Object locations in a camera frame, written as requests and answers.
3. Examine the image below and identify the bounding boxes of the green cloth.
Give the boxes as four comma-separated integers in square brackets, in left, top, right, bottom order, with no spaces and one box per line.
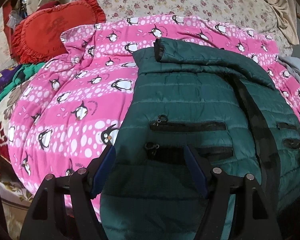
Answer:
[0,62,45,102]

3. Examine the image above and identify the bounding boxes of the beige curtain right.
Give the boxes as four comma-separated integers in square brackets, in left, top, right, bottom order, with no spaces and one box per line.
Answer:
[264,0,299,46]

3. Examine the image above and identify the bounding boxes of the floral quilt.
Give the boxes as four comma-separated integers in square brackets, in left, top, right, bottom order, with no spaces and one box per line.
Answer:
[72,0,294,57]

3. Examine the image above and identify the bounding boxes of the pink penguin blanket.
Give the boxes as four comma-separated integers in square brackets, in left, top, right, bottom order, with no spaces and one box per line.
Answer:
[8,15,300,194]

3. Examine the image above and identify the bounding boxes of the dark green puffer jacket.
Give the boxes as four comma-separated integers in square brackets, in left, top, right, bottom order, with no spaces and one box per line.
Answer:
[100,38,300,239]

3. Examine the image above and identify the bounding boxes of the purple cloth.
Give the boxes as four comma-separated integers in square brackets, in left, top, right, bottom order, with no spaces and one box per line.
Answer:
[0,64,21,93]

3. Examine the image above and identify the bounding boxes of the grey garment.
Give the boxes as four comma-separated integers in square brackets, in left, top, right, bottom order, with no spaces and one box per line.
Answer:
[277,56,300,83]

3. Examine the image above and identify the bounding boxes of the red heart ruffled pillow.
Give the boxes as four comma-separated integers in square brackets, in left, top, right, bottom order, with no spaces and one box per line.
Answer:
[11,0,106,64]

